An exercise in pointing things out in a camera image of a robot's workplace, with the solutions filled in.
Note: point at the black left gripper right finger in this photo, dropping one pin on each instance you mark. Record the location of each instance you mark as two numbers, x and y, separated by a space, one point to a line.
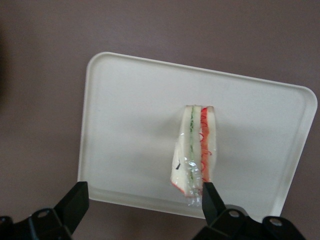
212 205

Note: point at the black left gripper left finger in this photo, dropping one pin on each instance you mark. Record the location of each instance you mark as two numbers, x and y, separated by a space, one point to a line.
72 207

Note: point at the plastic-wrapped triangle sandwich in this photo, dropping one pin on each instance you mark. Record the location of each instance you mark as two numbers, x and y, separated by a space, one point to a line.
187 140

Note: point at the cream rectangular plastic tray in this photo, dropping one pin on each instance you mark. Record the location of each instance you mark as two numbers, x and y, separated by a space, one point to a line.
130 125

